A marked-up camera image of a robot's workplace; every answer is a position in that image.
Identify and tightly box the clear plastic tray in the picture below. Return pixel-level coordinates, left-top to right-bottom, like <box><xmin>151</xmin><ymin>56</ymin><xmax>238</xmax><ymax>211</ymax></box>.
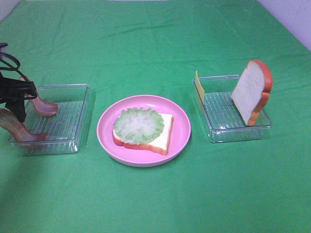
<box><xmin>8</xmin><ymin>84</ymin><xmax>93</xmax><ymax>155</ymax></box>
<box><xmin>192</xmin><ymin>75</ymin><xmax>272</xmax><ymax>143</ymax></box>

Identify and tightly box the toast bread slice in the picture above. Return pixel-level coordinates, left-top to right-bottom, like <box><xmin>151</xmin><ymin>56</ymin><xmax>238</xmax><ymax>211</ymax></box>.
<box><xmin>113</xmin><ymin>113</ymin><xmax>173</xmax><ymax>155</ymax></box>
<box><xmin>231</xmin><ymin>60</ymin><xmax>273</xmax><ymax>126</ymax></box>

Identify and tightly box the clear left plastic tray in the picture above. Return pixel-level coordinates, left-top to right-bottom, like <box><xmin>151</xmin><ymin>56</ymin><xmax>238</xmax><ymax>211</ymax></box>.
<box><xmin>8</xmin><ymin>84</ymin><xmax>93</xmax><ymax>155</ymax></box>

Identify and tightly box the green lettuce leaf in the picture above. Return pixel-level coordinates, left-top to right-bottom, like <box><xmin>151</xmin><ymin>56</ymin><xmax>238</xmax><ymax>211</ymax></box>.
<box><xmin>113</xmin><ymin>107</ymin><xmax>165</xmax><ymax>145</ymax></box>

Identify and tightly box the green table cloth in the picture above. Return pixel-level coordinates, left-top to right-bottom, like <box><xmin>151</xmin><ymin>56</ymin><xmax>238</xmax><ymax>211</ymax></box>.
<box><xmin>0</xmin><ymin>0</ymin><xmax>311</xmax><ymax>233</ymax></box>

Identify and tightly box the clear right plastic tray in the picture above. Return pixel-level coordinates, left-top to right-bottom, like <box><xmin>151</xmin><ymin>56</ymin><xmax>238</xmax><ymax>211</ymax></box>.
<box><xmin>192</xmin><ymin>75</ymin><xmax>272</xmax><ymax>143</ymax></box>

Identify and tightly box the upright toast bread slice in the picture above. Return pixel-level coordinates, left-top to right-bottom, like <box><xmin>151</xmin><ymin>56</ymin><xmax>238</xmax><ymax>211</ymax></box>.
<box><xmin>231</xmin><ymin>60</ymin><xmax>273</xmax><ymax>126</ymax></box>

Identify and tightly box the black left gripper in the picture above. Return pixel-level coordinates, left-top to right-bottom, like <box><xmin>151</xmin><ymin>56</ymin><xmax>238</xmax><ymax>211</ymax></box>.
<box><xmin>0</xmin><ymin>74</ymin><xmax>37</xmax><ymax>122</ymax></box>

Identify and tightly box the yellow cheese slice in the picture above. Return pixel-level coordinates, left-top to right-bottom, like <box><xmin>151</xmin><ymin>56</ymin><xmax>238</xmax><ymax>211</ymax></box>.
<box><xmin>194</xmin><ymin>70</ymin><xmax>205</xmax><ymax>105</ymax></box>

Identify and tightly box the pink round plate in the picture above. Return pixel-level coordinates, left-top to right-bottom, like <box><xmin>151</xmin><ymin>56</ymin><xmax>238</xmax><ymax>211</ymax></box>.
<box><xmin>97</xmin><ymin>95</ymin><xmax>191</xmax><ymax>167</ymax></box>

